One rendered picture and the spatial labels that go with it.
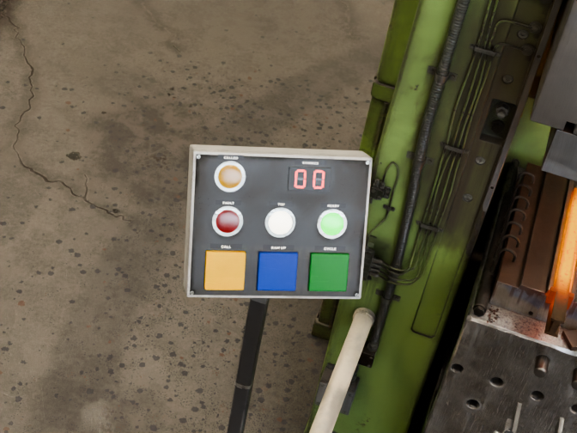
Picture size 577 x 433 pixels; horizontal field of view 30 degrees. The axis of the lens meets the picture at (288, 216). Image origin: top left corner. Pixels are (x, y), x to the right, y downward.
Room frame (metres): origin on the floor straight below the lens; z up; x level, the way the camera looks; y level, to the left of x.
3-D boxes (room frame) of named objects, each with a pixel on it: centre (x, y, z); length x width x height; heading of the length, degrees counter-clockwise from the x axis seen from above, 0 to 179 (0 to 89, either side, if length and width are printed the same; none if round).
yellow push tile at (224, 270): (1.44, 0.10, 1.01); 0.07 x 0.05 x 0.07; 104
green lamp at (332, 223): (1.53, -0.08, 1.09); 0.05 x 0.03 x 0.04; 79
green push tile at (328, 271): (1.49, -0.10, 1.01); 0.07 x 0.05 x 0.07; 104
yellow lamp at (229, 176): (1.53, 0.12, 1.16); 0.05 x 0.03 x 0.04; 79
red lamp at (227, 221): (1.48, 0.11, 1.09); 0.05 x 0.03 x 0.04; 79
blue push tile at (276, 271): (1.46, 0.00, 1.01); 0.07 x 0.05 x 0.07; 104
